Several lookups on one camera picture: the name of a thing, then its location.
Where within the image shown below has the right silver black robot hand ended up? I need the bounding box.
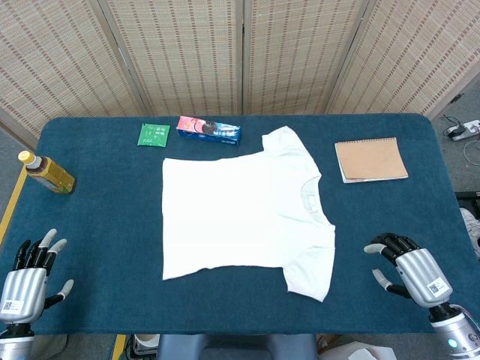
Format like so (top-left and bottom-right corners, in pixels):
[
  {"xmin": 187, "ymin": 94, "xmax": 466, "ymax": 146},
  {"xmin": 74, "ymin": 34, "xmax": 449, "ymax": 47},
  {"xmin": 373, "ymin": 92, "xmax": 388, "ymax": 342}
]
[{"xmin": 363, "ymin": 232, "xmax": 454, "ymax": 309}]

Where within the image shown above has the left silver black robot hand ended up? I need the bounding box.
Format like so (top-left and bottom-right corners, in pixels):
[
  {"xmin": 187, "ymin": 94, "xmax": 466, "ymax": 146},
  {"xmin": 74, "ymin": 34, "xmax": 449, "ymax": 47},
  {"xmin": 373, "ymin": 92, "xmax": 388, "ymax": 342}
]
[{"xmin": 0, "ymin": 228, "xmax": 75, "ymax": 324}]

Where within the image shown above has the white T-shirt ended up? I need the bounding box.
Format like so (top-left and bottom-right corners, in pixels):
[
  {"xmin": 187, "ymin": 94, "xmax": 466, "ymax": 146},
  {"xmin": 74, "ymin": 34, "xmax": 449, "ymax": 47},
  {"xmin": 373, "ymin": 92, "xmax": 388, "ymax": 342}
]
[{"xmin": 160, "ymin": 126, "xmax": 336, "ymax": 303}]

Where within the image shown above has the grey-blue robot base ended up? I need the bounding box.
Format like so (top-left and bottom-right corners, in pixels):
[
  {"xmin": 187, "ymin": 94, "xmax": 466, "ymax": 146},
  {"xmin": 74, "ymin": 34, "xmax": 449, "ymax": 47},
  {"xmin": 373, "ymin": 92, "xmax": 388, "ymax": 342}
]
[{"xmin": 156, "ymin": 333, "xmax": 317, "ymax": 360}]

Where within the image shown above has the white paper sheet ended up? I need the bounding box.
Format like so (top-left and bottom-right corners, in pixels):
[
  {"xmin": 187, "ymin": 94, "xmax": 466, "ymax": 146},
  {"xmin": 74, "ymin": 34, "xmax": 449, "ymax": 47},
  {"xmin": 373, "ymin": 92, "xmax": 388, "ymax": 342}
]
[{"xmin": 321, "ymin": 343, "xmax": 397, "ymax": 360}]

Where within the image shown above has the yellow-capped tea bottle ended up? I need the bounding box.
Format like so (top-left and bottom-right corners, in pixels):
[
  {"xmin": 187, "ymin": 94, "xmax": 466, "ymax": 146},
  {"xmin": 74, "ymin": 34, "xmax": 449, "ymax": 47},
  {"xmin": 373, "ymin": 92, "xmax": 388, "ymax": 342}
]
[{"xmin": 17, "ymin": 150, "xmax": 77, "ymax": 195}]

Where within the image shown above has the brown spiral notebook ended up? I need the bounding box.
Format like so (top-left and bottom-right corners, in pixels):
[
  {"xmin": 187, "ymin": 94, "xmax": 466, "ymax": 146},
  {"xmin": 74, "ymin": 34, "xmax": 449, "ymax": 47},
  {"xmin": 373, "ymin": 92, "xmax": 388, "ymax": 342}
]
[{"xmin": 334, "ymin": 136, "xmax": 410, "ymax": 185}]

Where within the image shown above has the white power strip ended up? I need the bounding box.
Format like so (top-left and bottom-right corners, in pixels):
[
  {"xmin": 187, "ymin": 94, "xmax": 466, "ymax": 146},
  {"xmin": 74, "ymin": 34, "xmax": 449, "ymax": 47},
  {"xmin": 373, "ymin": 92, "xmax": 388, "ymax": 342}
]
[{"xmin": 448, "ymin": 119, "xmax": 480, "ymax": 142}]

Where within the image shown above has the green sachet packet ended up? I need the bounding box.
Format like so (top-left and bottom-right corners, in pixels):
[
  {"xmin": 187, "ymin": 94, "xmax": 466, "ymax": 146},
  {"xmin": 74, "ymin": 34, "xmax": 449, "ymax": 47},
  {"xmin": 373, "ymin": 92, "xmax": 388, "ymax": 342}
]
[{"xmin": 136, "ymin": 122, "xmax": 172, "ymax": 147}]

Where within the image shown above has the blue pink cookie box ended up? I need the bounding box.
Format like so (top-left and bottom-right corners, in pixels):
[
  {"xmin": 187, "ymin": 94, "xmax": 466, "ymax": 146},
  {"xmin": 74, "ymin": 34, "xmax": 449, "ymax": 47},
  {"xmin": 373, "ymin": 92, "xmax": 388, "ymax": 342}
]
[{"xmin": 175, "ymin": 115, "xmax": 242, "ymax": 146}]

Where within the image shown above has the woven folding screen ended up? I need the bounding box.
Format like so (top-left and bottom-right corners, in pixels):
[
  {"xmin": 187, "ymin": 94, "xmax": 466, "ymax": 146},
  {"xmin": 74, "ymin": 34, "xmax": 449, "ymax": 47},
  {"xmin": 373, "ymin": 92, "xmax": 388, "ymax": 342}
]
[{"xmin": 0, "ymin": 0, "xmax": 480, "ymax": 149}]

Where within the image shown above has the white cable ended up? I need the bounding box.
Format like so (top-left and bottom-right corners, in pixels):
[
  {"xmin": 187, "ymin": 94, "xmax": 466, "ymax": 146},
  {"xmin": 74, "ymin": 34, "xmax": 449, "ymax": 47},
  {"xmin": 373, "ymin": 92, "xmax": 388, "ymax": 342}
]
[{"xmin": 463, "ymin": 140, "xmax": 480, "ymax": 166}]

